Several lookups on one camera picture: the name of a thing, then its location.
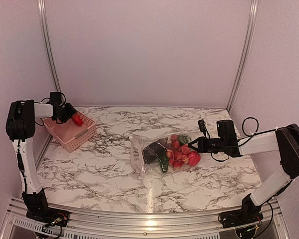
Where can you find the red fake pepper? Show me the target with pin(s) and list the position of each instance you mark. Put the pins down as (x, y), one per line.
(76, 119)

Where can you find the green fake leafy vegetable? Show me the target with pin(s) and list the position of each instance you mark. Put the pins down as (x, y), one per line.
(184, 140)

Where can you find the front aluminium rail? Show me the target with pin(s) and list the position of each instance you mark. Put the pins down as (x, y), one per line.
(94, 224)

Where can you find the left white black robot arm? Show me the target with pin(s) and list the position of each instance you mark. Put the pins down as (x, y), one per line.
(21, 127)

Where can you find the aluminium frame post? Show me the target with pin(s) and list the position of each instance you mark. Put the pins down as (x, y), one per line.
(47, 44)
(244, 55)

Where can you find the dark purple fake eggplant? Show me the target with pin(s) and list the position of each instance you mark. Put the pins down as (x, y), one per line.
(151, 152)

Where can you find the right aluminium frame post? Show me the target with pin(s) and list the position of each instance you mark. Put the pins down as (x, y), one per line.
(244, 55)

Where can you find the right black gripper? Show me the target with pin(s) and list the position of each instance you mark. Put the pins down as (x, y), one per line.
(201, 148)

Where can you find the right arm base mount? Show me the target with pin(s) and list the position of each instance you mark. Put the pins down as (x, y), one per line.
(235, 218)

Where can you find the green fake cucumber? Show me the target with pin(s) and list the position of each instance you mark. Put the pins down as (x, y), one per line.
(164, 163)

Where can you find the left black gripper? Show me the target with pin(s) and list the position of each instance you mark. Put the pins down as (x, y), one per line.
(71, 110)

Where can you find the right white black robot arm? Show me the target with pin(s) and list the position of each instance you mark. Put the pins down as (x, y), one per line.
(284, 140)

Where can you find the red fake tomato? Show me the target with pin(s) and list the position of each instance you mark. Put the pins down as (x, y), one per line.
(193, 158)

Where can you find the pink plastic basket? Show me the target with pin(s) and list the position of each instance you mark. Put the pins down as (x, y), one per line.
(70, 135)

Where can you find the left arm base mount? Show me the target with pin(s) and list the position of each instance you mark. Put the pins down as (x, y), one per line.
(49, 216)

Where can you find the clear zip top bag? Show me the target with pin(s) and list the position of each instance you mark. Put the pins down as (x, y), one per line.
(137, 145)

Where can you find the left aluminium frame post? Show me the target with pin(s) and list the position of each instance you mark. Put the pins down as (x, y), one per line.
(47, 44)

